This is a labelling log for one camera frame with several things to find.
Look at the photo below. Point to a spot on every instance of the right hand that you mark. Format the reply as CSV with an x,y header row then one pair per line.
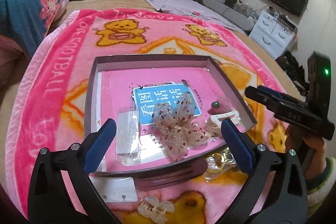
x,y
312,148

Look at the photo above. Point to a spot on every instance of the white earring card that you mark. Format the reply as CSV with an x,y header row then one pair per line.
x,y
115,190

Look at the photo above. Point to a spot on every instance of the pink felt green bead clip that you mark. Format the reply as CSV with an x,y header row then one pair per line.
x,y
220,107

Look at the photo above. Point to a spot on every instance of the white claw hair clip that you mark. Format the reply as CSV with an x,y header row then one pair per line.
x,y
215,121

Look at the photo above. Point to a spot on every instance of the shallow cardboard box tray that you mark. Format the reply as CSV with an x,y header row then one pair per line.
x,y
135,84

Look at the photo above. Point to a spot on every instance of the white drawer cabinet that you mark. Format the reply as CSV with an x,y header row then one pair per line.
x,y
275,35

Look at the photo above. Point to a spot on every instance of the pink cartoon bear blanket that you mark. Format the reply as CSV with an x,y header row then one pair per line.
x,y
49,108

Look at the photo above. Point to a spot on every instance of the clear plastic packet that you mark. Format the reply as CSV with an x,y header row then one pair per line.
x,y
128,145

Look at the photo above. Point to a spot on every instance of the clear beige claw clip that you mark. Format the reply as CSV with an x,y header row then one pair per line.
x,y
151,207

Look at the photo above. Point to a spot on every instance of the grey dressing table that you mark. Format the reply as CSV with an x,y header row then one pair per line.
x,y
233,10

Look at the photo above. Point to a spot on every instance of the dark maroon hair clip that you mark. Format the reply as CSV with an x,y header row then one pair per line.
x,y
170,176

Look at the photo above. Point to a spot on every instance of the blue floral quilt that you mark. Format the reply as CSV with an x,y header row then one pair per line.
x,y
27,22

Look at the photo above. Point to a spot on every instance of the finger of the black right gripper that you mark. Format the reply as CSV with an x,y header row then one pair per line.
x,y
268,100
270,91

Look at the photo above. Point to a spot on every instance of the sheer dotted bow hair clip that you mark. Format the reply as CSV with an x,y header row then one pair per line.
x,y
178,130

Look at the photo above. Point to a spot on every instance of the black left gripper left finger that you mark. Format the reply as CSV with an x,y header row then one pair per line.
x,y
49,201

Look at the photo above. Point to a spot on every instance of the dark clothes pile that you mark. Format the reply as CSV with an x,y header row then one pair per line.
x,y
295,72

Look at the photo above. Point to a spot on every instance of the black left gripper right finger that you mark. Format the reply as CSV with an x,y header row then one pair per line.
x,y
287,198

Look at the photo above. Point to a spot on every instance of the lilac bed sheet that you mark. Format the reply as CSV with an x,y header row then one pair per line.
x,y
194,9

